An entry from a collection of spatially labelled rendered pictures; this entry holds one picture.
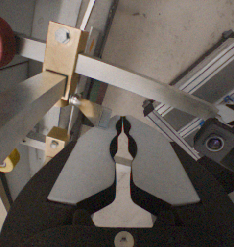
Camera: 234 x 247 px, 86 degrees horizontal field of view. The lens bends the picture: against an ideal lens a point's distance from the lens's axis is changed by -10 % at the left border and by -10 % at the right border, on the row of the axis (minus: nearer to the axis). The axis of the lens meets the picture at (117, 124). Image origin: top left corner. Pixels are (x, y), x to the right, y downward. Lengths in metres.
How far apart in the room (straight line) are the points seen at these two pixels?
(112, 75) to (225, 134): 0.18
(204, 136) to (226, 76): 0.96
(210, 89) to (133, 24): 0.68
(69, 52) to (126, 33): 0.88
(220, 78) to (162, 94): 0.88
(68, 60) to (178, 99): 0.20
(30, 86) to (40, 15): 0.37
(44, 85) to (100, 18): 0.25
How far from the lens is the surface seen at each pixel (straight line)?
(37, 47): 0.27
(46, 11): 0.53
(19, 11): 0.50
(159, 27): 1.13
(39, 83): 0.20
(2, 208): 0.69
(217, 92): 1.14
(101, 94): 0.42
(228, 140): 0.20
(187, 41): 1.19
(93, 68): 0.24
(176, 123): 1.12
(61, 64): 0.24
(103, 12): 0.40
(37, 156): 0.81
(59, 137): 0.38
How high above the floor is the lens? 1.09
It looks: 58 degrees down
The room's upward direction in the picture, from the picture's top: 177 degrees counter-clockwise
